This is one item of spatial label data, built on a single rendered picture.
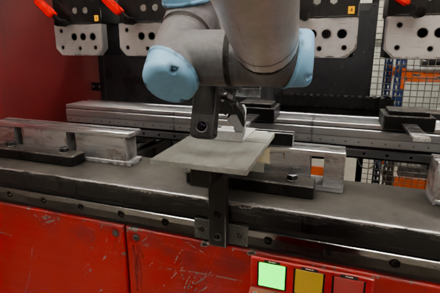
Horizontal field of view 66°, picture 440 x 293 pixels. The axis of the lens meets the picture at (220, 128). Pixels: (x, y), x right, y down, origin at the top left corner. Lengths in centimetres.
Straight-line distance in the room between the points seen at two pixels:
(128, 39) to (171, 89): 46
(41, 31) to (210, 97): 100
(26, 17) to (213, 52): 109
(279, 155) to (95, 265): 57
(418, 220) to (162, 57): 57
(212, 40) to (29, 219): 82
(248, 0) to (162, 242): 70
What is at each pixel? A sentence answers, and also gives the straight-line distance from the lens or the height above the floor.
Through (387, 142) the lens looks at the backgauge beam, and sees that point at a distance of 105.
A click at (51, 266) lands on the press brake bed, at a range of 114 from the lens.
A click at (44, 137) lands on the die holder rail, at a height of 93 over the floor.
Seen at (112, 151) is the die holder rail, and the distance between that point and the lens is 100.
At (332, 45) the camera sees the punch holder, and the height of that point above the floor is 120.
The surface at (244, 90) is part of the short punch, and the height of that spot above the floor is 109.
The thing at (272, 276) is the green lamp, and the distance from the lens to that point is 65.
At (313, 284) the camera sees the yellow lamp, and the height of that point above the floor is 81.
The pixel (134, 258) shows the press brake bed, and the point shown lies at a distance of 93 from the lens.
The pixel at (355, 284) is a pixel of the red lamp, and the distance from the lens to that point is 64.
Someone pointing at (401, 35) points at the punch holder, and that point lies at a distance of 75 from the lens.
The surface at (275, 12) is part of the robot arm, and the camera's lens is 28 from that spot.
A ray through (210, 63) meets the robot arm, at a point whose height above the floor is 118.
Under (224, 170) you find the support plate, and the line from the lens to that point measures 57.
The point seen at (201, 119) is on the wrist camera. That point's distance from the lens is 60.
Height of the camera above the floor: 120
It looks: 13 degrees down
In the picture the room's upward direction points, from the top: straight up
